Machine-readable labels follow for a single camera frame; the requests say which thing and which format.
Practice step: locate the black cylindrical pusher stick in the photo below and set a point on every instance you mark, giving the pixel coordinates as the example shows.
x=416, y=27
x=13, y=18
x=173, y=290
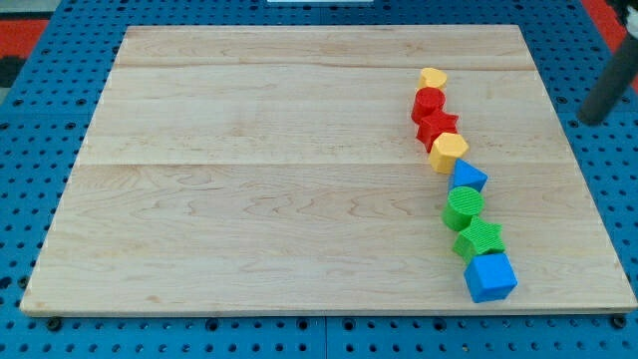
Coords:
x=611, y=84

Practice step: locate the yellow heart block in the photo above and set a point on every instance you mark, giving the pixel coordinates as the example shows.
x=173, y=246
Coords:
x=432, y=78

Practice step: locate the blue triangle block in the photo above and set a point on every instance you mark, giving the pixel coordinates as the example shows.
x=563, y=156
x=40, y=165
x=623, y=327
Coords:
x=465, y=174

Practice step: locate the yellow hexagon block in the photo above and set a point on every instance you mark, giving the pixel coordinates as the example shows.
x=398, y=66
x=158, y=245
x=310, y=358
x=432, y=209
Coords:
x=447, y=148

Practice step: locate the red cylinder block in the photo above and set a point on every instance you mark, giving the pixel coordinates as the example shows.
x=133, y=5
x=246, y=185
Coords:
x=427, y=100

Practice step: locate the red star block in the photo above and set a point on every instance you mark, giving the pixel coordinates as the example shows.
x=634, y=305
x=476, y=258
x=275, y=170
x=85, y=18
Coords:
x=435, y=124

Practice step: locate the green cylinder block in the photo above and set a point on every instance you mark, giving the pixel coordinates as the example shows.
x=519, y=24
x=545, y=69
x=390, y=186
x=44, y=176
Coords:
x=463, y=203

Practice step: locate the green star block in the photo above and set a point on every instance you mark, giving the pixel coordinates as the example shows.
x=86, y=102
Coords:
x=480, y=237

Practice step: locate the blue cube block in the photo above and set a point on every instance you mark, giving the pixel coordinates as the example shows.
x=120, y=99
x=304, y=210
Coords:
x=490, y=277

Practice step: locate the wooden board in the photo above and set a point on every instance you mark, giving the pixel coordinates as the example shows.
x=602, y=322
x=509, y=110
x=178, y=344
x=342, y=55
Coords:
x=275, y=170

